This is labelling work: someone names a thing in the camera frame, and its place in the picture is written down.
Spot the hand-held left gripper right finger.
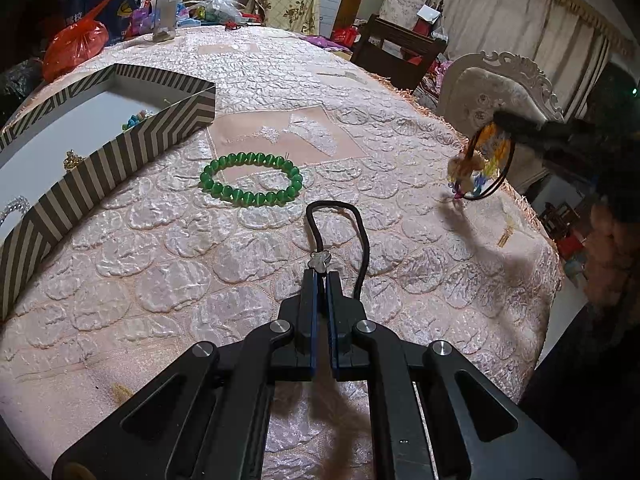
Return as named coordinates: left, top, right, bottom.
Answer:
left=325, top=270, right=581, bottom=480

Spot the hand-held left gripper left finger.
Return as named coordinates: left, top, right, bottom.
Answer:
left=52, top=269, right=326, bottom=480

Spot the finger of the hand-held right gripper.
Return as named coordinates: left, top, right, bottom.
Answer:
left=492, top=110, right=601, bottom=157

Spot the black cord necklace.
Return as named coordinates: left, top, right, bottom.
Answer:
left=305, top=200, right=372, bottom=301

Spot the black hair tie with colourful beads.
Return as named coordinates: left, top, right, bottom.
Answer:
left=446, top=124, right=516, bottom=203

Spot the green bead bracelet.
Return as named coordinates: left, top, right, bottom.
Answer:
left=199, top=151, right=304, bottom=205

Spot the striped cardboard box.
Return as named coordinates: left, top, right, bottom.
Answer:
left=0, top=63, right=217, bottom=321

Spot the colourful bead bracelet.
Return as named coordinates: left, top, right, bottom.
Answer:
left=122, top=109, right=153, bottom=131

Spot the clear crystal bracelet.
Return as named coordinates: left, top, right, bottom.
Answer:
left=0, top=196, right=31, bottom=228

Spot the white ornate chair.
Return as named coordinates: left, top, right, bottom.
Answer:
left=436, top=50, right=566, bottom=196

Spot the white curtain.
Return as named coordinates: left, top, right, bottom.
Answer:
left=432, top=0, right=636, bottom=111

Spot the dark wooden chair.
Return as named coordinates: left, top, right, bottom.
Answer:
left=350, top=14, right=448, bottom=92

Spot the white patterned fabric bundle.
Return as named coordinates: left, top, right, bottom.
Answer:
left=378, top=0, right=430, bottom=32

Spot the pile of colourful plastic bags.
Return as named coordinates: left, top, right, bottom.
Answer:
left=130, top=0, right=251, bottom=28

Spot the glass jar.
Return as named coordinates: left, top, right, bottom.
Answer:
left=152, top=0, right=182, bottom=42

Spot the red plastic bag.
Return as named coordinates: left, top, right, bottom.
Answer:
left=42, top=0, right=117, bottom=83

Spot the blue printed bag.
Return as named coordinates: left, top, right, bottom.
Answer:
left=87, top=0, right=146, bottom=43

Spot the black plastic bag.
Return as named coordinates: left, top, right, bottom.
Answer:
left=0, top=57, right=46, bottom=111

